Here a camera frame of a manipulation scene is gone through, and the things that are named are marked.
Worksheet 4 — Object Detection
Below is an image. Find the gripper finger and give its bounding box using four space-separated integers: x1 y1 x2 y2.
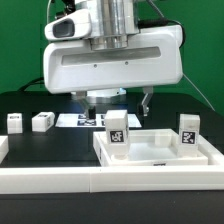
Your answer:
71 91 96 119
138 86 153 116

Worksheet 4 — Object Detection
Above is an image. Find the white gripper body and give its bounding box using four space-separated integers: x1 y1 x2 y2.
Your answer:
43 25 183 93

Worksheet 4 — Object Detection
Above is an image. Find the white square table top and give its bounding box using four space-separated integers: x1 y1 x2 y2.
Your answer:
92 128 218 167

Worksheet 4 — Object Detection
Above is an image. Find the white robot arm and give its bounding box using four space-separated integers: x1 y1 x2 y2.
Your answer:
43 0 184 118

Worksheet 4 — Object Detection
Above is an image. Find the white fiducial marker sheet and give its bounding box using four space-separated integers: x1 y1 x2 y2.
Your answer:
55 113 142 129

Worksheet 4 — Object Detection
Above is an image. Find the white U-shaped workspace fence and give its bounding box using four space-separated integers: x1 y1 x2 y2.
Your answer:
0 140 224 194

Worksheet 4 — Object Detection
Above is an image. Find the black cable bundle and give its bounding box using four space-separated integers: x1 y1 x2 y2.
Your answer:
18 77 46 93

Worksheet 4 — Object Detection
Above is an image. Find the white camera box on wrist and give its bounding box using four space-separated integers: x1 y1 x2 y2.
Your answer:
44 9 91 41

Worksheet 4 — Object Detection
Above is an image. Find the grey thin cable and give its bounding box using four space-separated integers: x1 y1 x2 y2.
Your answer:
46 0 56 28

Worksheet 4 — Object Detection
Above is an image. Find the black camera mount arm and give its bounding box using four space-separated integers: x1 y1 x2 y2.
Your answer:
55 0 76 19

